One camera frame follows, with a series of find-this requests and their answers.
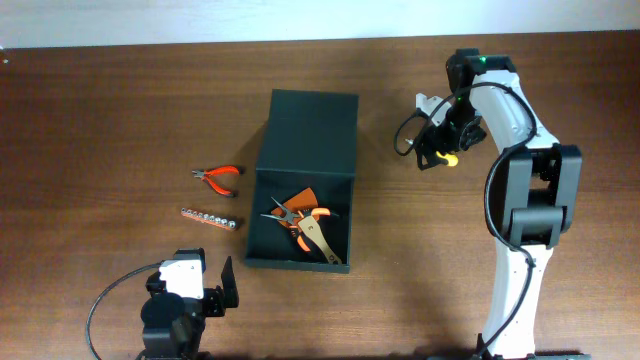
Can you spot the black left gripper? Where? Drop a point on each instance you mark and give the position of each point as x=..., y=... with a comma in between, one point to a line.
x=217, y=301

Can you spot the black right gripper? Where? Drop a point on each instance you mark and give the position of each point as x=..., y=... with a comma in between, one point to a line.
x=443, y=144

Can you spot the yellow black screwdriver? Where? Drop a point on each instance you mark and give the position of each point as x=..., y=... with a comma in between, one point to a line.
x=445, y=159

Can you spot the orange socket bit rail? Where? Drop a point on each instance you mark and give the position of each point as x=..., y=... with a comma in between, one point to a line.
x=218, y=221

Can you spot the orange needle nose pliers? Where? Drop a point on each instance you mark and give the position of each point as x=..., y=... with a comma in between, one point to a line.
x=303, y=226

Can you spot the orange scraper wooden handle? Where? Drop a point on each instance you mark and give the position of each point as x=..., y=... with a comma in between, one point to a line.
x=307, y=199

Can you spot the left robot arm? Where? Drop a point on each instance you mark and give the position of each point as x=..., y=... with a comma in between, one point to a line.
x=174, y=318

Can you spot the small red cutting pliers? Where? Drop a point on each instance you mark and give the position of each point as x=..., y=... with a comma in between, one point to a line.
x=211, y=178

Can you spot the dark green open box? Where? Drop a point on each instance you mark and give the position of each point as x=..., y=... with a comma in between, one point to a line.
x=307, y=158

